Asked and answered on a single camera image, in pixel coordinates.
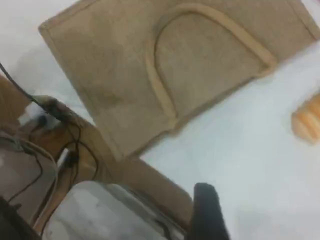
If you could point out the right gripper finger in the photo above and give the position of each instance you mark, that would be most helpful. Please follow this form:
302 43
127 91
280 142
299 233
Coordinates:
208 215

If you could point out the brown jute tote bag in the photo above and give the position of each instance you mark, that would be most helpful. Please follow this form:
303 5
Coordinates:
125 75

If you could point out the white rounded machine housing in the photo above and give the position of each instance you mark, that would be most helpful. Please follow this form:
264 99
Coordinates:
100 215

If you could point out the striped long bread roll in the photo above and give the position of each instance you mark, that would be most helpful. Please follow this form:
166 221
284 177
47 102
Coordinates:
308 120

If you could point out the small white plug adapter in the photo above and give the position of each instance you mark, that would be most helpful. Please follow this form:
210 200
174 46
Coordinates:
31 112

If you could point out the brown wooden table frame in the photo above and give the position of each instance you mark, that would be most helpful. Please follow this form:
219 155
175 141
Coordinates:
150 180

